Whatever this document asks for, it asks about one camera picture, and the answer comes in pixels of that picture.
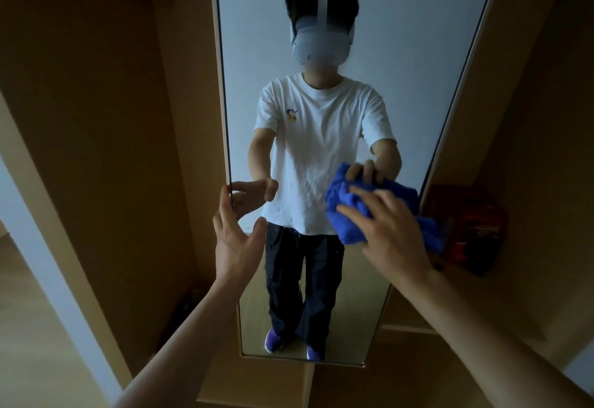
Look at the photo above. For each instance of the wooden wardrobe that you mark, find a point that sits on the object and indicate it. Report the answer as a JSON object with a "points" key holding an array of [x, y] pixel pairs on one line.
{"points": [[116, 143]]}

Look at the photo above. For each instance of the red box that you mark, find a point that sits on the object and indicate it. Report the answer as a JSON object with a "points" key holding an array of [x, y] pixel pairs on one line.
{"points": [[482, 231], [441, 208]]}

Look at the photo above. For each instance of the small black pouch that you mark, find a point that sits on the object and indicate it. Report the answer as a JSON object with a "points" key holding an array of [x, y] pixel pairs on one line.
{"points": [[480, 261]]}

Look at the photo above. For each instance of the person's right forearm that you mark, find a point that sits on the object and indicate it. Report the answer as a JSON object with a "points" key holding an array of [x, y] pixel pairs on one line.
{"points": [[487, 347]]}

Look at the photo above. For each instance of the person's left hand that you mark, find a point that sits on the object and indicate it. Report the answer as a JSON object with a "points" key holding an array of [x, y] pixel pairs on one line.
{"points": [[236, 254]]}

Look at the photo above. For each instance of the blue microfibre cloth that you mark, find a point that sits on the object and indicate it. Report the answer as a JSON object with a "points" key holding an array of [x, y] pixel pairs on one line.
{"points": [[343, 222]]}

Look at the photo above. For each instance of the person's left forearm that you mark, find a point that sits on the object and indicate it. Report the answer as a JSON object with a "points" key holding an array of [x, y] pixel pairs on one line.
{"points": [[185, 352]]}

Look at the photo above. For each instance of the person's right hand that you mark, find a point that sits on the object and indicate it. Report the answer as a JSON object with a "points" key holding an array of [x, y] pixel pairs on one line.
{"points": [[394, 240]]}

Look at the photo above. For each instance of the tall framed mirror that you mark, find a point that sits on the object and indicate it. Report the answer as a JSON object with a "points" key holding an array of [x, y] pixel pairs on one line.
{"points": [[417, 50]]}

